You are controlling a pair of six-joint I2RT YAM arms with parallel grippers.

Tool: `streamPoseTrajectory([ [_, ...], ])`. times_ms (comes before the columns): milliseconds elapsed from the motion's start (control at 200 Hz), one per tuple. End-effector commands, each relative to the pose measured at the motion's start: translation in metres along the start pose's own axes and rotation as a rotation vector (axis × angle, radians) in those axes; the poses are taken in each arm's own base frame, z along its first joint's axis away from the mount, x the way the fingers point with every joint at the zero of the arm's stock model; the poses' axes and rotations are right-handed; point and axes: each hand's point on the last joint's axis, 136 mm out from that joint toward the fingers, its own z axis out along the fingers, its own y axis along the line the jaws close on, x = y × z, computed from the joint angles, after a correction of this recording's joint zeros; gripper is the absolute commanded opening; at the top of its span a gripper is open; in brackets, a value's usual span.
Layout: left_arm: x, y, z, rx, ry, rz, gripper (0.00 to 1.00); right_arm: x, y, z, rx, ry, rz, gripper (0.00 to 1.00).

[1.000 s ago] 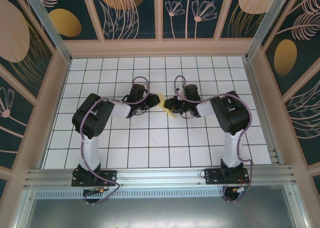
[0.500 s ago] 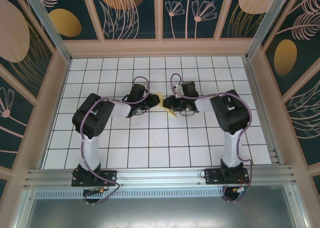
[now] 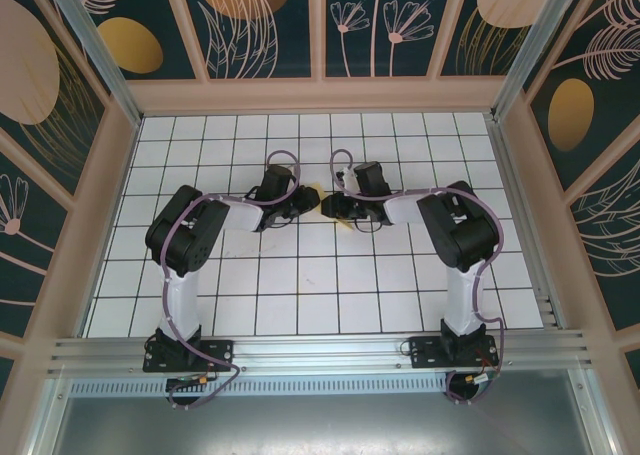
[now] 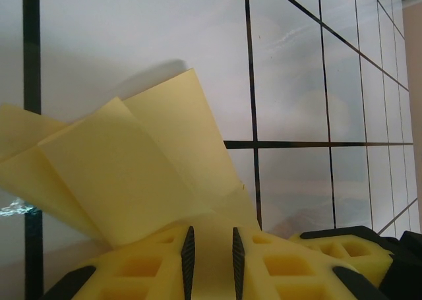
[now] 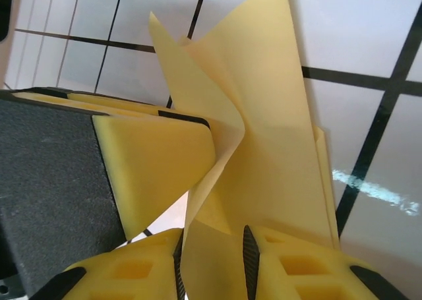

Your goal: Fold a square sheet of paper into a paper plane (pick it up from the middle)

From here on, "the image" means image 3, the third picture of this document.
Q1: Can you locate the grey sheet metal panel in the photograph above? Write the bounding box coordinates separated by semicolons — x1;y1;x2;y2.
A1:
29;367;621;455

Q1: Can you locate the aluminium side rail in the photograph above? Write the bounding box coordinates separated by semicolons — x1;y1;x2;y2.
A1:
487;114;569;331

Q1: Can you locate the long aluminium mounting rail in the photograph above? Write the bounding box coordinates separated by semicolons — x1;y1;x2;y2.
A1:
47;328;594;376

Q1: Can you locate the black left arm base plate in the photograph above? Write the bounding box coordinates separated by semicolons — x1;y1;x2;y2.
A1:
143;338;236;374

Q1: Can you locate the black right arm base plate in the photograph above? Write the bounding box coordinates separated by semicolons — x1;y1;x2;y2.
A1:
408;334;501;371

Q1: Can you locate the slotted metal cable tray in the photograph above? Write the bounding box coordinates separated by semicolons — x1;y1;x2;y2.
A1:
69;378;454;397

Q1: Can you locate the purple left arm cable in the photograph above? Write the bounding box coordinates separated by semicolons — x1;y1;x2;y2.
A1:
162;149;302;412

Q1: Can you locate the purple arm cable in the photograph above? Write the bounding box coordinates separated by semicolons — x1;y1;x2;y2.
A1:
329;148;505;407
162;149;302;412

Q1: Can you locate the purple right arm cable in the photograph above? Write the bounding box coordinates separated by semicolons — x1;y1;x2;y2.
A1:
329;148;505;407

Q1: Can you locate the aluminium corner post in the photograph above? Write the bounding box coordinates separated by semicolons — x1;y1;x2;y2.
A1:
42;0;144;126
492;0;596;121

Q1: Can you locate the aluminium frame bar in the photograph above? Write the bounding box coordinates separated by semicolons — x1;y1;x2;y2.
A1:
22;377;71;455
569;369;621;455

